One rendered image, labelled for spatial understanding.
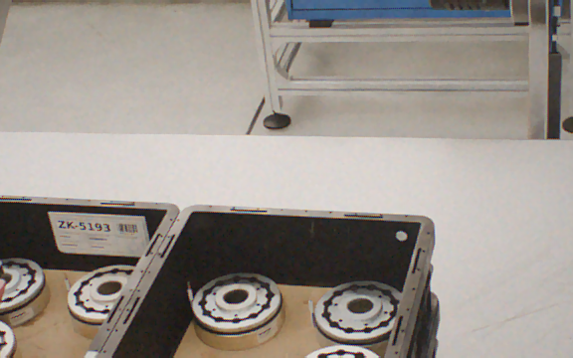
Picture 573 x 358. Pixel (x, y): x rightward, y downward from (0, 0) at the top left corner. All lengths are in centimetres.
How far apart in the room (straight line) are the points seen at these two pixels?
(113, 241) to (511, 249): 55
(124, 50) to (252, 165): 214
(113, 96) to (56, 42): 50
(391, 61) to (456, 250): 207
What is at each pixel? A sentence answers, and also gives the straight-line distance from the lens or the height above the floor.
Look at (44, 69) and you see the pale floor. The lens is 402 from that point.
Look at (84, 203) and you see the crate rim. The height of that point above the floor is 93.
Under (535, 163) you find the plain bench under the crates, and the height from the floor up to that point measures 70.
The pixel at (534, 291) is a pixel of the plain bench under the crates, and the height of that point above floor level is 70.
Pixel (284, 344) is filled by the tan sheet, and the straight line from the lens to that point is 136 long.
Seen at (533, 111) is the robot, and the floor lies 67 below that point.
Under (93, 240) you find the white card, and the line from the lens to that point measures 150.
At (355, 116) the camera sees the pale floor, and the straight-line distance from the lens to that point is 344.
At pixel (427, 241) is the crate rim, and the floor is 93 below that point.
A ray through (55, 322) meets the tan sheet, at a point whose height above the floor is 83.
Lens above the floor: 170
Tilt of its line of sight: 32 degrees down
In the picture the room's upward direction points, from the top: 8 degrees counter-clockwise
